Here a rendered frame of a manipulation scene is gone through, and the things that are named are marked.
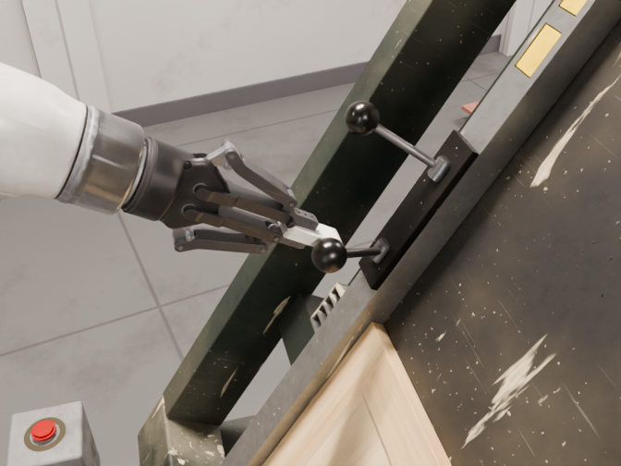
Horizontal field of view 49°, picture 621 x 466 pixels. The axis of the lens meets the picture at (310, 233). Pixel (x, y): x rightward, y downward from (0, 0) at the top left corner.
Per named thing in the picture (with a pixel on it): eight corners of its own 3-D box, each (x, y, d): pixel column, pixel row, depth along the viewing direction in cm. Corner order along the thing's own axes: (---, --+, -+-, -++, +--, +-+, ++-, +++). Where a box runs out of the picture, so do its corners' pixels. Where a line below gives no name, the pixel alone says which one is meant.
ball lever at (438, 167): (440, 182, 77) (340, 118, 77) (459, 155, 76) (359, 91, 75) (439, 193, 74) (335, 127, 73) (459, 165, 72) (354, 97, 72)
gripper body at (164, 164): (146, 116, 65) (232, 149, 69) (112, 186, 68) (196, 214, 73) (152, 155, 59) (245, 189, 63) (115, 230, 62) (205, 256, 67)
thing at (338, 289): (327, 324, 94) (309, 318, 93) (354, 287, 91) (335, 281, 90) (335, 344, 91) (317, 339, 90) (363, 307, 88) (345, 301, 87)
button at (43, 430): (33, 429, 116) (30, 421, 115) (58, 423, 117) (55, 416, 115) (32, 448, 113) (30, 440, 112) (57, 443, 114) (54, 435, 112)
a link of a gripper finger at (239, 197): (187, 177, 68) (193, 165, 67) (284, 208, 73) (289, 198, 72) (192, 199, 65) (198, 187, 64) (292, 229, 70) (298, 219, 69)
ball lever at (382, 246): (368, 251, 82) (298, 257, 72) (384, 227, 81) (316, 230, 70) (388, 273, 81) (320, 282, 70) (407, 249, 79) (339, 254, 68)
